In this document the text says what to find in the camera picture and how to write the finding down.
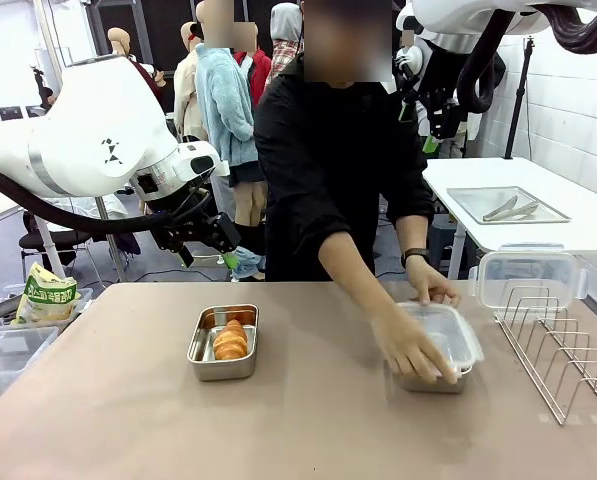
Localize stainless steel rectangular container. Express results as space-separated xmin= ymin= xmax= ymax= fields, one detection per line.
xmin=186 ymin=303 xmax=260 ymax=382
xmin=390 ymin=359 xmax=472 ymax=395

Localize white side table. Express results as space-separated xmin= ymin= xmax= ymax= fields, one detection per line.
xmin=421 ymin=157 xmax=597 ymax=281

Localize person's right hand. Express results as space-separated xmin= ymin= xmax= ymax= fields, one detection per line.
xmin=372 ymin=304 xmax=457 ymax=385

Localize mannequin in cream jacket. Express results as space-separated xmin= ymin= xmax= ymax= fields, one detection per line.
xmin=172 ymin=22 xmax=209 ymax=144

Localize perforated metal baking tray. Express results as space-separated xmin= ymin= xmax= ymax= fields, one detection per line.
xmin=446 ymin=186 xmax=572 ymax=225

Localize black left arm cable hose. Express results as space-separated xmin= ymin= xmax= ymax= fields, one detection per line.
xmin=0 ymin=162 xmax=214 ymax=236

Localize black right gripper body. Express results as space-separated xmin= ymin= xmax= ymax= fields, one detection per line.
xmin=415 ymin=49 xmax=462 ymax=114

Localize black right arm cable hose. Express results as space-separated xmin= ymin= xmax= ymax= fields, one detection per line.
xmin=456 ymin=0 xmax=597 ymax=117

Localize golden croissant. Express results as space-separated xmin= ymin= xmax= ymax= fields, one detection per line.
xmin=212 ymin=318 xmax=249 ymax=361

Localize mannequin in dark red top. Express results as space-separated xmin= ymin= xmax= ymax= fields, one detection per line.
xmin=106 ymin=27 xmax=169 ymax=101

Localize green white snack bag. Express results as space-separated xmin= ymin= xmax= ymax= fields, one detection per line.
xmin=11 ymin=262 xmax=82 ymax=326

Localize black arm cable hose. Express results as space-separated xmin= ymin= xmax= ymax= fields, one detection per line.
xmin=456 ymin=0 xmax=597 ymax=117
xmin=0 ymin=162 xmax=214 ymax=236

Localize black wristwatch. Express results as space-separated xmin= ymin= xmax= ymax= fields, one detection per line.
xmin=400 ymin=247 xmax=432 ymax=269

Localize mannequin in grey hood plaid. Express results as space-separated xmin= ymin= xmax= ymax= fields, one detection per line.
xmin=265 ymin=2 xmax=304 ymax=94

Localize metal tongs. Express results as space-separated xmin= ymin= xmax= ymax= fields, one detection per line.
xmin=482 ymin=195 xmax=539 ymax=222

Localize metal wire rack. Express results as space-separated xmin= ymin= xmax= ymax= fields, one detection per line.
xmin=494 ymin=285 xmax=597 ymax=426

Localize black light stand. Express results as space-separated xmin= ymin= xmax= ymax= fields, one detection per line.
xmin=502 ymin=35 xmax=538 ymax=161

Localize mannequin in red jacket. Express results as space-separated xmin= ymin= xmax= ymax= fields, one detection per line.
xmin=233 ymin=22 xmax=274 ymax=106

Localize clear plastic container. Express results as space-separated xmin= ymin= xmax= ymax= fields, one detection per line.
xmin=469 ymin=244 xmax=590 ymax=309

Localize clear plastic storage bin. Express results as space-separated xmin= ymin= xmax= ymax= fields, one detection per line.
xmin=0 ymin=284 xmax=95 ymax=331
xmin=0 ymin=324 xmax=61 ymax=414

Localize person's left hand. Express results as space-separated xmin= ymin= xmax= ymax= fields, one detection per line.
xmin=406 ymin=259 xmax=462 ymax=309

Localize person's right forearm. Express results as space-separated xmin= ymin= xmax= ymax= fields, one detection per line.
xmin=317 ymin=230 xmax=404 ymax=331

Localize black office chair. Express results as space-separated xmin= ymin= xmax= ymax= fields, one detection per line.
xmin=20 ymin=212 xmax=94 ymax=271

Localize person in black shirt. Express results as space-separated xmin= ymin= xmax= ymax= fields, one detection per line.
xmin=252 ymin=0 xmax=437 ymax=284

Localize person's left forearm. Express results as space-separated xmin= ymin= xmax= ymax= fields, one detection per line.
xmin=395 ymin=213 xmax=432 ymax=259

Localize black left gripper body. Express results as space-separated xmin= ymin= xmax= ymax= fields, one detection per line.
xmin=150 ymin=197 xmax=219 ymax=236

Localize clear plastic clip lid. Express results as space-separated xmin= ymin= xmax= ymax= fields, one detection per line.
xmin=377 ymin=301 xmax=485 ymax=384

